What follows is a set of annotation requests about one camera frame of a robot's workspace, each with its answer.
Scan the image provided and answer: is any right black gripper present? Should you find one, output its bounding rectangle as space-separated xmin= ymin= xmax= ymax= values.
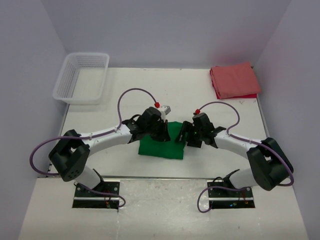
xmin=176 ymin=121 xmax=205 ymax=149

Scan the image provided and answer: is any folded red t shirt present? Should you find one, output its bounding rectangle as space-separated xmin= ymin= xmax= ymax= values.
xmin=215 ymin=93 xmax=257 ymax=100

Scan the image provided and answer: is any folded pink t shirt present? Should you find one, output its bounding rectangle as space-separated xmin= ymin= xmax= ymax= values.
xmin=209 ymin=61 xmax=261 ymax=98

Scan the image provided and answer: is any green t shirt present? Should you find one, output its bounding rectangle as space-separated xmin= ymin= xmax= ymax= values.
xmin=138 ymin=121 xmax=185 ymax=160

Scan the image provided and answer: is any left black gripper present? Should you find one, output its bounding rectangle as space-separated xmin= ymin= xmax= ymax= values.
xmin=145 ymin=118 xmax=170 ymax=142

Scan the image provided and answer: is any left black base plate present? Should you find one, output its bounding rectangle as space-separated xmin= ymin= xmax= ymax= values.
xmin=72 ymin=181 xmax=120 ymax=209

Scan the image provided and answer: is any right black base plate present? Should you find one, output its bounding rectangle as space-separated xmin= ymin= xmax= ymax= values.
xmin=207 ymin=188 xmax=256 ymax=210

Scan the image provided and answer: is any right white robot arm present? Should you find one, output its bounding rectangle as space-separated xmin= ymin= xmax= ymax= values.
xmin=175 ymin=112 xmax=294 ymax=197

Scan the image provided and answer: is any white plastic basket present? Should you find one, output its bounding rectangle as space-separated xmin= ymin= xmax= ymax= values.
xmin=52 ymin=52 xmax=110 ymax=105

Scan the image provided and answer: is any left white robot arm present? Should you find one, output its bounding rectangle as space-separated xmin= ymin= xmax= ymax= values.
xmin=48 ymin=106 xmax=171 ymax=197

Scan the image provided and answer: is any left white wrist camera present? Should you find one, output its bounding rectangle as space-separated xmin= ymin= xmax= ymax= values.
xmin=154 ymin=102 xmax=171 ymax=121

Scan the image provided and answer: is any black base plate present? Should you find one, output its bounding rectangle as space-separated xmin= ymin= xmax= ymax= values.
xmin=207 ymin=188 xmax=256 ymax=210
xmin=72 ymin=181 xmax=120 ymax=209

